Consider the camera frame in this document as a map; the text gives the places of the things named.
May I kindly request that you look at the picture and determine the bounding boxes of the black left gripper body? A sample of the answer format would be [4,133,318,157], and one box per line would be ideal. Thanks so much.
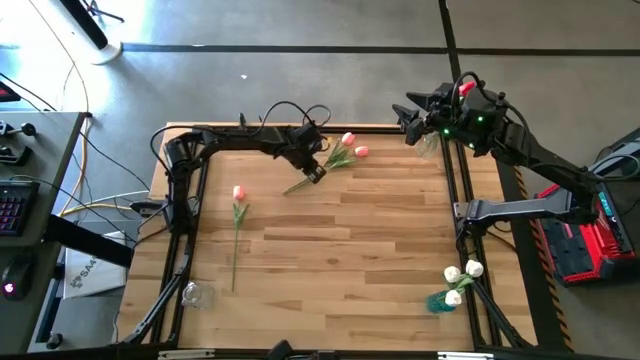
[282,142,326,171]

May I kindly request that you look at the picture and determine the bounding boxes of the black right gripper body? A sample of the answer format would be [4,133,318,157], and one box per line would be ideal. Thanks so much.
[424,82,509,154]

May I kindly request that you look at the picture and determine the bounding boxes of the clear conical glass vase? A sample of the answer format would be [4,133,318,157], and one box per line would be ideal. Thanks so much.
[417,128,444,160]

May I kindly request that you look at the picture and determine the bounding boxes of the clear round glass vase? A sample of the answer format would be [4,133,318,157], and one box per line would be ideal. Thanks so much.
[180,280,217,311]

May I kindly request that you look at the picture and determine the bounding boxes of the teal green vase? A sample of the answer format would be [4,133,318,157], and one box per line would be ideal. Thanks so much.
[425,289,457,315]

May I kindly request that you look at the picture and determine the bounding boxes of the grey blue equipment case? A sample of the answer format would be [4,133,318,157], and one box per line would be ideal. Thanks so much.
[587,127,640,181]

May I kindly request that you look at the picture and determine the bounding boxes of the black power strip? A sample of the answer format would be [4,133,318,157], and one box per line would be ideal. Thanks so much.
[130,199,164,217]

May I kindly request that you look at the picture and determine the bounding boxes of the red black toolbox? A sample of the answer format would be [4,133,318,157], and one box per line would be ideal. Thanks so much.
[532,182,640,287]

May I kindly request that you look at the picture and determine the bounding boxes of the black yellow hazard strip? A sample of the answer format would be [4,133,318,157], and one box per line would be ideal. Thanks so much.
[502,159,576,354]

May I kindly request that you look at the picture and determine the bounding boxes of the black stand white base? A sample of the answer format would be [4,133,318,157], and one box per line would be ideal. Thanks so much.
[49,0,126,66]

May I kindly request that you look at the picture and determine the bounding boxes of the black desk support bar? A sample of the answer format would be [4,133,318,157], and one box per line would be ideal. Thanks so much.
[43,213,135,269]

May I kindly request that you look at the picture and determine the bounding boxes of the black tripod legs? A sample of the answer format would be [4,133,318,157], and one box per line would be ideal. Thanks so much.
[82,0,126,24]

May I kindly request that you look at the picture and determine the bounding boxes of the dark grey desk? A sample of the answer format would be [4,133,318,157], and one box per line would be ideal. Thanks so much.
[0,110,86,356]

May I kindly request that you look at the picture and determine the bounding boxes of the black knob tool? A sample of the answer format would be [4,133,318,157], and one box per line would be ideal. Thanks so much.
[0,119,37,139]

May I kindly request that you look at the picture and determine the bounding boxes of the black desk clamp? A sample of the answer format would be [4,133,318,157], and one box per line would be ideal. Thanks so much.
[0,144,34,167]

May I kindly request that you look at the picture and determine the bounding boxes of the black backlit keyboard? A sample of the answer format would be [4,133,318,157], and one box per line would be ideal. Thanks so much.
[0,179,41,237]

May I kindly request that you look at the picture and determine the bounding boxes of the black device red display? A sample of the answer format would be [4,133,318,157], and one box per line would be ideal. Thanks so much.
[0,79,22,104]

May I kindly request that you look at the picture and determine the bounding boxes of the black computer mouse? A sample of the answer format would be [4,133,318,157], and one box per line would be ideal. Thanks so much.
[0,254,35,302]

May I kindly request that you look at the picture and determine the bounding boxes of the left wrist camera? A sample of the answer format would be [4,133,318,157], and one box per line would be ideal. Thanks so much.
[291,123,324,146]

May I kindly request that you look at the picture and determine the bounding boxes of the black aluminium table frame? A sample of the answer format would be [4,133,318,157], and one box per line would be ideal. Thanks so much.
[117,122,539,351]

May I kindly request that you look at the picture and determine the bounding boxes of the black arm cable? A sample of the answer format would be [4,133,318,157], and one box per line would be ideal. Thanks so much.
[254,99,334,139]

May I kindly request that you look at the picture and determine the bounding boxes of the silver metal bracket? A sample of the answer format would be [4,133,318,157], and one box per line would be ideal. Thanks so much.
[157,348,216,360]
[437,351,495,360]

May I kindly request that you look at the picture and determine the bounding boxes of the yellow cable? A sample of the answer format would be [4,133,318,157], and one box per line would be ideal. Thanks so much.
[58,117,136,217]

